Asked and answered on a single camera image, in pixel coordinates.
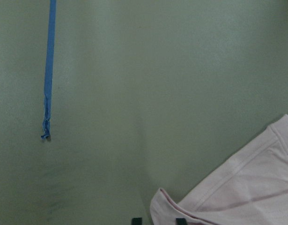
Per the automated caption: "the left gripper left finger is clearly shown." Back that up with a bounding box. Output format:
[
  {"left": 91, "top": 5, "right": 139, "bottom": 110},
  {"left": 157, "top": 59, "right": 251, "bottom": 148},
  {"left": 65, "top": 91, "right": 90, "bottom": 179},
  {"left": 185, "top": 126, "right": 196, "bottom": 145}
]
[{"left": 131, "top": 217, "right": 142, "bottom": 225}]

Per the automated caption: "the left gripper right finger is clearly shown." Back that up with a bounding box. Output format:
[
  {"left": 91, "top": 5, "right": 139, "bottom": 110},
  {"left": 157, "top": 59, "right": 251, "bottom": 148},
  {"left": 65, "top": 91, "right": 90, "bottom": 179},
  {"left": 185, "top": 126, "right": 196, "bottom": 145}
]
[{"left": 176, "top": 218, "right": 186, "bottom": 225}]

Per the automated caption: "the pink Snoopy t-shirt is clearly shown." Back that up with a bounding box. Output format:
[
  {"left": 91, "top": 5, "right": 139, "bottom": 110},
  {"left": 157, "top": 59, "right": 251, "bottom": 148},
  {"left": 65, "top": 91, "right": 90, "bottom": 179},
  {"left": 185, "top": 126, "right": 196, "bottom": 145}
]
[{"left": 150, "top": 115, "right": 288, "bottom": 225}]

